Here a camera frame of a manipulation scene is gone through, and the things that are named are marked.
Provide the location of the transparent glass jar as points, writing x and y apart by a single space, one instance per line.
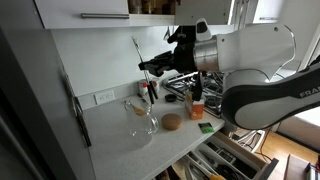
147 123

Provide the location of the round cork lid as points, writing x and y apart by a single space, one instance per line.
171 121

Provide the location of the black oven mitt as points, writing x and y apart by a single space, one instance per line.
183 35

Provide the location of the white wall outlet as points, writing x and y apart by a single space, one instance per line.
104 97

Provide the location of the white upper cabinet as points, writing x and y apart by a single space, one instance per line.
67 14

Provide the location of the green packet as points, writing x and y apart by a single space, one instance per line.
206 128

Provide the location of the orange carton box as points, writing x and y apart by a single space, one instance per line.
193 108

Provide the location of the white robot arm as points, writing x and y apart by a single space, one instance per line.
248 58

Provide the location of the hanging metal ladle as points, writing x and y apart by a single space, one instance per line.
238 13

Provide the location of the orange-labelled spice jar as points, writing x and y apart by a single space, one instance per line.
155 82

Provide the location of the black round lid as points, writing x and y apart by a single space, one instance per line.
170 98

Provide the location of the gas stove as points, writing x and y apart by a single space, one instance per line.
212 89

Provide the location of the metal skewer black handle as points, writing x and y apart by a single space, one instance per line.
144 71
153 90

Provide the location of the open kitchen drawer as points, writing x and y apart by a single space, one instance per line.
234 157

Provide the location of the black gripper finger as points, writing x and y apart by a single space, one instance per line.
151 68
161 58

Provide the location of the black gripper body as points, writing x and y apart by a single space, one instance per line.
181 61

